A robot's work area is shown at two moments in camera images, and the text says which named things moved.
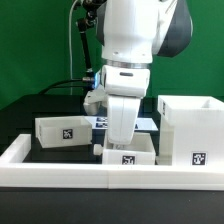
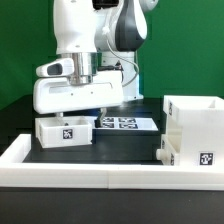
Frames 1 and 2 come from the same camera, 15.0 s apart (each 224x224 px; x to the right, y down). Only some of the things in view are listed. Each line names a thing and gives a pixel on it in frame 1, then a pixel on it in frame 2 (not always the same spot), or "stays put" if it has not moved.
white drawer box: [63, 131] stays put
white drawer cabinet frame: [191, 130] stays put
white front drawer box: [141, 151] → [165, 153]
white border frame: [16, 172] stays put
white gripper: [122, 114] → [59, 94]
